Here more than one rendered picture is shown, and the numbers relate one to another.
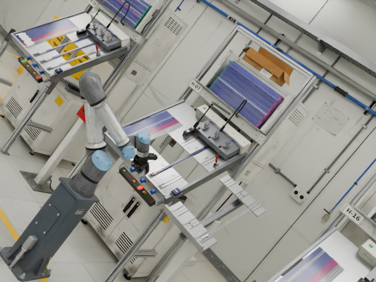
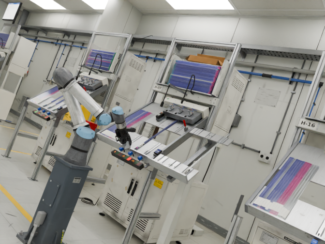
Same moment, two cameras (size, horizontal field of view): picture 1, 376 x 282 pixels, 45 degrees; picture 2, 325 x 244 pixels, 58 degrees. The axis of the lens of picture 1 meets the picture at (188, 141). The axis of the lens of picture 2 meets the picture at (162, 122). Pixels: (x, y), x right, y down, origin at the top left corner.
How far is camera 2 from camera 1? 0.93 m
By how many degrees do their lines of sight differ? 14
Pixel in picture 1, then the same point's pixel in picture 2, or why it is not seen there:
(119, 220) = (126, 200)
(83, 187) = (74, 157)
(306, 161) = (261, 132)
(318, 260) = (292, 166)
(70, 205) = (66, 174)
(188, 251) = (180, 195)
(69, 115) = not seen: hidden behind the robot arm
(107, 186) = (111, 178)
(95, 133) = (77, 115)
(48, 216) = (51, 190)
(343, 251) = (312, 155)
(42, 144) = not seen: hidden behind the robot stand
